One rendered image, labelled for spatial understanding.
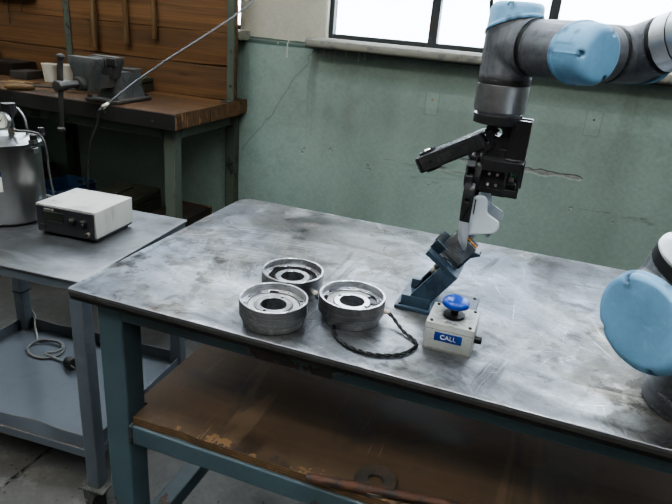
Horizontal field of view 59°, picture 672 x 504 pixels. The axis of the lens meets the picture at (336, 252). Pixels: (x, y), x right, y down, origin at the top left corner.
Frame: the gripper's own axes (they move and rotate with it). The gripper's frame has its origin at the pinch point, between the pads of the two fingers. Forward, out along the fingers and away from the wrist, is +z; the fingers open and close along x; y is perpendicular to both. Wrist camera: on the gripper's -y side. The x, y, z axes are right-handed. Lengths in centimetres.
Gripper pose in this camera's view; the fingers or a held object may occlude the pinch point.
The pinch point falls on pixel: (463, 237)
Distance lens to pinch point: 97.7
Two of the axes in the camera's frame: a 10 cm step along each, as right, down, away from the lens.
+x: 3.6, -3.2, 8.7
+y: 9.3, 2.0, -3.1
